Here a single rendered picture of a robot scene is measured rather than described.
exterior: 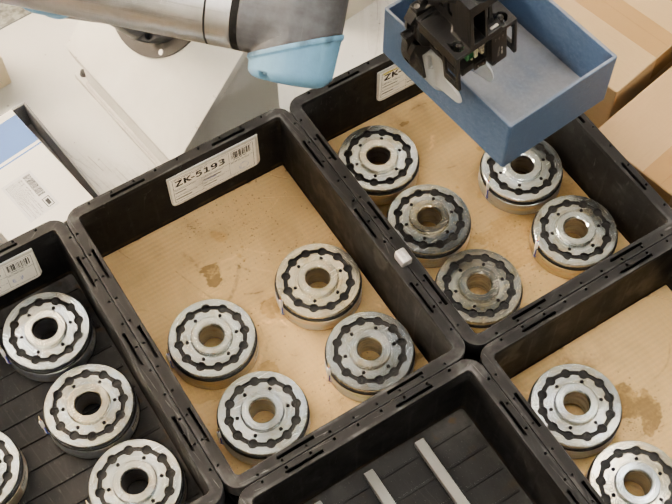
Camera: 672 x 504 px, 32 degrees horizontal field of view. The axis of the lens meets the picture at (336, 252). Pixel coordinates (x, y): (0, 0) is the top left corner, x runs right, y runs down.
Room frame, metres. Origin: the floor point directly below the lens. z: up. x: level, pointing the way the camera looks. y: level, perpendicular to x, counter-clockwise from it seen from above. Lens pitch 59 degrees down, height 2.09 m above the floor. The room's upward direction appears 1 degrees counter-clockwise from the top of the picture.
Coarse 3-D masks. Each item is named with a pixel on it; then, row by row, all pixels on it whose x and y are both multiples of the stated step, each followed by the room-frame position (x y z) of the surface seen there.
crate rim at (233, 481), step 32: (256, 128) 0.86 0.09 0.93; (288, 128) 0.86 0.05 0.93; (192, 160) 0.82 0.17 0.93; (320, 160) 0.81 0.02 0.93; (128, 192) 0.77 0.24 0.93; (96, 256) 0.69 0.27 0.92; (384, 256) 0.68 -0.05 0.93; (416, 288) 0.63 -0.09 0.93; (128, 320) 0.60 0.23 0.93; (160, 352) 0.56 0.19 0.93; (448, 352) 0.55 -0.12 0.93; (416, 384) 0.52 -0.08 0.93; (192, 416) 0.49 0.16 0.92; (352, 416) 0.48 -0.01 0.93; (288, 448) 0.45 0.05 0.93; (224, 480) 0.42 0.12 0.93; (256, 480) 0.42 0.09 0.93
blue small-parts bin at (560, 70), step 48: (528, 0) 0.89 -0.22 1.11; (384, 48) 0.86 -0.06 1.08; (528, 48) 0.86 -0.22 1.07; (576, 48) 0.83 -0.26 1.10; (432, 96) 0.79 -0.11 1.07; (480, 96) 0.74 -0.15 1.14; (528, 96) 0.79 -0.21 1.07; (576, 96) 0.76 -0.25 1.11; (480, 144) 0.73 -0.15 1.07; (528, 144) 0.72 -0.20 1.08
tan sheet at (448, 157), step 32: (416, 96) 0.98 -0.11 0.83; (416, 128) 0.93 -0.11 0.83; (448, 128) 0.93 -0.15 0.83; (448, 160) 0.87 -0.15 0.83; (480, 160) 0.87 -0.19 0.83; (480, 192) 0.82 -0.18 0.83; (576, 192) 0.82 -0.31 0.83; (480, 224) 0.78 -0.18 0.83; (512, 224) 0.78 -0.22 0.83; (512, 256) 0.73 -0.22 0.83; (480, 288) 0.69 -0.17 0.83; (544, 288) 0.68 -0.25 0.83
